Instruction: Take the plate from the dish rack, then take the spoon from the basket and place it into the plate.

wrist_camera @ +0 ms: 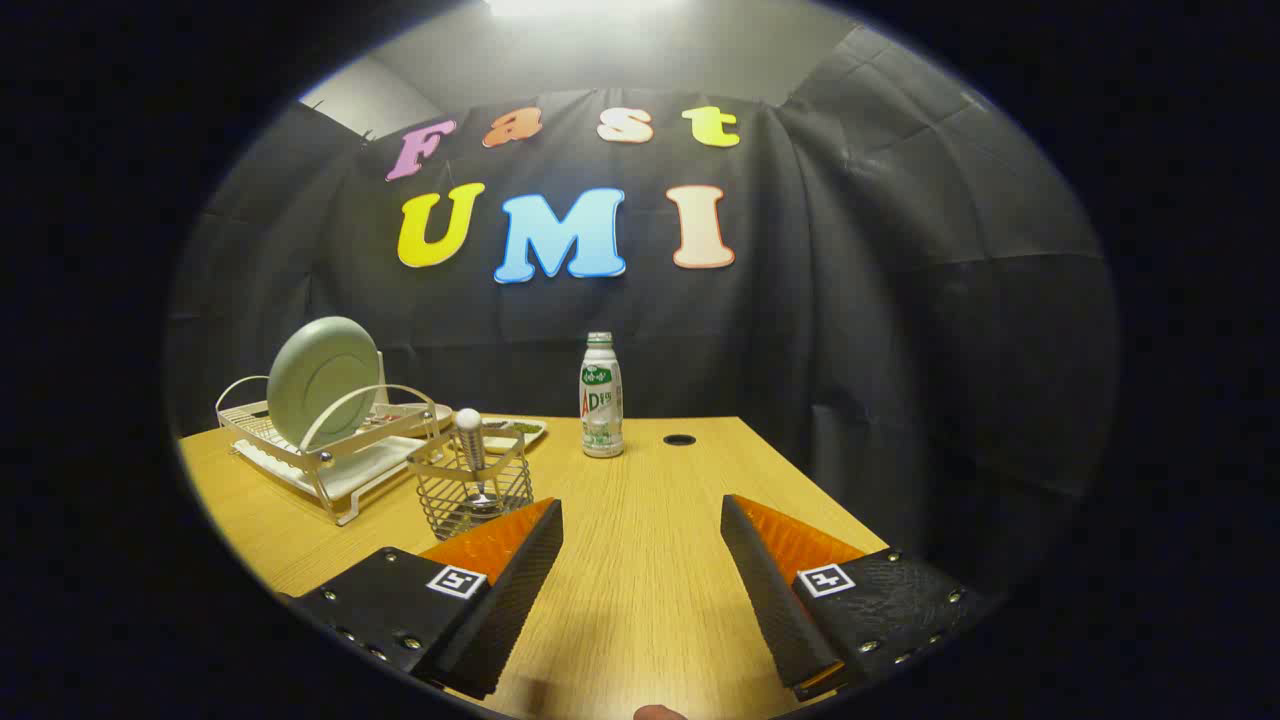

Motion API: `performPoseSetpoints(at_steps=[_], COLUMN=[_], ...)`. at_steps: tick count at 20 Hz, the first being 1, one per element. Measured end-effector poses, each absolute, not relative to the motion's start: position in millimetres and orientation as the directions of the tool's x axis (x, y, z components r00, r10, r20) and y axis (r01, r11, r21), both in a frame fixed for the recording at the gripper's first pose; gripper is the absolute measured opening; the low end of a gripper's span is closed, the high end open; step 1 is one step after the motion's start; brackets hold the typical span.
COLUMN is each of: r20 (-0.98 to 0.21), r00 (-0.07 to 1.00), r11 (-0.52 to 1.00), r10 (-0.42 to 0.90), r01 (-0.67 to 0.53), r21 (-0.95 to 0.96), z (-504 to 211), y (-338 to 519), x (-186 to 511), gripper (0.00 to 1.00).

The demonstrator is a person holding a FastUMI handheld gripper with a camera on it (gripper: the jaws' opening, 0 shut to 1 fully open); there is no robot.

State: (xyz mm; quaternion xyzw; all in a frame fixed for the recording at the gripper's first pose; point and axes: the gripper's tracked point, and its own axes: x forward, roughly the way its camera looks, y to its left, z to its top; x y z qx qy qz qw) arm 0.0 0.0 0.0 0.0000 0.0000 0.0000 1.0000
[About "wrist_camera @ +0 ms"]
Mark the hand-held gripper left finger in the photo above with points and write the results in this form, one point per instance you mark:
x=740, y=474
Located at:
x=520, y=590

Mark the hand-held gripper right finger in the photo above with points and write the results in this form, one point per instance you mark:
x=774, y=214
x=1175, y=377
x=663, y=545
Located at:
x=765, y=600

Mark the pale green plate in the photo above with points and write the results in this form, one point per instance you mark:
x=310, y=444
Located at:
x=320, y=380

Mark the beige divided tray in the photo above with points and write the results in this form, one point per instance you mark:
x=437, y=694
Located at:
x=525, y=437

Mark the white drip tray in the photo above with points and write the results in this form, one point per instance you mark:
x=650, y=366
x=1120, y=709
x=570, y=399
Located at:
x=370, y=468

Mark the white drink bottle green cap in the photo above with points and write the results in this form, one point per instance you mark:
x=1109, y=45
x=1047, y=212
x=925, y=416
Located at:
x=601, y=400

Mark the black backdrop cloth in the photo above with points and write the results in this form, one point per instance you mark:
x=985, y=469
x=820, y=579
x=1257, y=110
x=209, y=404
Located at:
x=850, y=300

